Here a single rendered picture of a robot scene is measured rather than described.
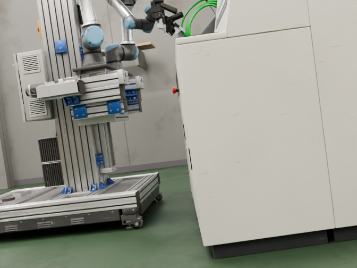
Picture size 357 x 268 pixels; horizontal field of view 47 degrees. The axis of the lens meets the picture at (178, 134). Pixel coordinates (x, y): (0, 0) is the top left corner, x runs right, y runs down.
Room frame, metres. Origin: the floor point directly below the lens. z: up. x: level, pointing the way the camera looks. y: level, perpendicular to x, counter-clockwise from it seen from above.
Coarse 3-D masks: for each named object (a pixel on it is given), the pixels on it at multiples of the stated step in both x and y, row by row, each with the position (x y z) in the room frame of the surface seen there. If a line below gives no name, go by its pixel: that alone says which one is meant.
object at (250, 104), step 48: (240, 0) 1.77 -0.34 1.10; (288, 0) 1.77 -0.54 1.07; (192, 48) 1.76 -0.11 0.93; (240, 48) 1.77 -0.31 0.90; (288, 48) 1.77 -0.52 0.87; (192, 96) 1.76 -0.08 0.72; (240, 96) 1.77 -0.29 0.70; (288, 96) 1.77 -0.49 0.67; (192, 144) 1.76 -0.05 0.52; (240, 144) 1.77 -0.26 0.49; (288, 144) 1.77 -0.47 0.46; (240, 192) 1.77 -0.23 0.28; (288, 192) 1.77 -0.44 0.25; (240, 240) 1.76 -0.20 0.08; (288, 240) 1.80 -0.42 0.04
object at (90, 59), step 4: (88, 52) 2.63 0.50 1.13; (92, 52) 2.63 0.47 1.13; (96, 52) 2.63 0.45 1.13; (100, 52) 2.66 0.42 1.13; (84, 56) 2.65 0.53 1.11; (88, 56) 2.62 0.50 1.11; (92, 56) 2.62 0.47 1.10; (96, 56) 2.63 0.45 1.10; (100, 56) 2.65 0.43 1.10; (84, 60) 2.65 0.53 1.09; (88, 60) 2.62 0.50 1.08; (92, 60) 2.61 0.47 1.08; (96, 60) 2.62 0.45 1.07; (100, 60) 2.64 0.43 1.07; (104, 60) 2.68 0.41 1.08; (84, 64) 2.63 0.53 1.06; (88, 64) 2.61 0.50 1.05; (92, 64) 2.61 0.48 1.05; (96, 64) 2.61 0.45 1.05
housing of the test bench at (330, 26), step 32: (320, 0) 1.77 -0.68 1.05; (352, 0) 1.77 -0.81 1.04; (320, 32) 1.77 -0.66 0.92; (352, 32) 1.77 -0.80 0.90; (320, 64) 1.77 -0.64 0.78; (352, 64) 1.77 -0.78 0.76; (320, 96) 1.77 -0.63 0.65; (352, 96) 1.77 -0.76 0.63; (352, 128) 1.77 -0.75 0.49; (352, 160) 1.77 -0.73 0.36; (352, 192) 1.77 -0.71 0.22; (352, 224) 1.77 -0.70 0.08
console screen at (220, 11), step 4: (220, 0) 2.17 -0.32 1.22; (224, 0) 1.95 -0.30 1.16; (220, 4) 2.14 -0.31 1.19; (224, 4) 1.94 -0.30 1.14; (220, 8) 2.12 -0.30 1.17; (224, 8) 1.92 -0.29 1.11; (220, 12) 2.09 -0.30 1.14; (220, 16) 2.08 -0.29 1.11; (216, 24) 2.30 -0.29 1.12; (216, 28) 2.31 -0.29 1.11
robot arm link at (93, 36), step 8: (80, 0) 2.51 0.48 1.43; (88, 0) 2.51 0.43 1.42; (80, 8) 2.53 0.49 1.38; (88, 8) 2.51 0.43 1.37; (88, 16) 2.51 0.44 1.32; (88, 24) 2.49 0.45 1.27; (96, 24) 2.51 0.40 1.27; (88, 32) 2.48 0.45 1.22; (96, 32) 2.49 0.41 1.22; (88, 40) 2.48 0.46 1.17; (96, 40) 2.49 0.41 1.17; (96, 48) 2.61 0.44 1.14
